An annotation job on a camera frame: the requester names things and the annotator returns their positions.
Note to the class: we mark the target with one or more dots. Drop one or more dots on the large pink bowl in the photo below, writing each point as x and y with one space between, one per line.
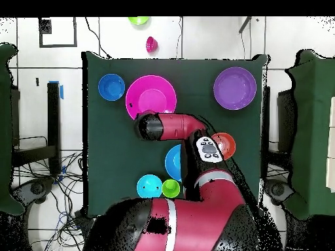
150 94

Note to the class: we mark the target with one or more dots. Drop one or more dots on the red bowl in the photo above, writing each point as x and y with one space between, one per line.
151 44

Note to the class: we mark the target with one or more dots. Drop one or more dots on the green bowl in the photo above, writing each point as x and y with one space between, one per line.
138 20

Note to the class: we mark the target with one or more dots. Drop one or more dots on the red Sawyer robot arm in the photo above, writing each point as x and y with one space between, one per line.
204 222

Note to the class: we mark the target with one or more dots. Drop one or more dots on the large light blue bowl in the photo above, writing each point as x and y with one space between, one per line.
173 162

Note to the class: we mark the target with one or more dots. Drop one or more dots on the green cup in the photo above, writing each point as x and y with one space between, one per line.
171 188

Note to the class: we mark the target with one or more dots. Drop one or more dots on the dark green tablecloth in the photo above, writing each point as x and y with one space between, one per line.
117 143

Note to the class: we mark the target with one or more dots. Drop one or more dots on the small ribbed cyan bowl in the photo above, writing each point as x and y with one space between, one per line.
149 187

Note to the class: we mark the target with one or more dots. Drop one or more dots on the orange bowl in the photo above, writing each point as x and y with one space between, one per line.
227 146

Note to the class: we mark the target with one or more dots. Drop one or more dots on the small dark blue bowl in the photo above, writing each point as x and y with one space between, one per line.
111 87

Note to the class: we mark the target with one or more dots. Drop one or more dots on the purple bowl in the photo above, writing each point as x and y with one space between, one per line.
235 88

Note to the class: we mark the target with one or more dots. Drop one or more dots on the black power brick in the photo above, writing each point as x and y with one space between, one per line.
83 222

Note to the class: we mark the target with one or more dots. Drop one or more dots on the black floor stand base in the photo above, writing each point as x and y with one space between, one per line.
277 189
36 188

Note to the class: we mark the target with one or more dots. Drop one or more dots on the green cloth side table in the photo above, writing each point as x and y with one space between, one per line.
314 104
5 130

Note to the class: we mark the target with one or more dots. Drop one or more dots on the white box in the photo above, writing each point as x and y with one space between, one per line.
331 143

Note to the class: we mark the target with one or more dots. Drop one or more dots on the black metal stand frame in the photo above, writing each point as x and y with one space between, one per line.
53 117

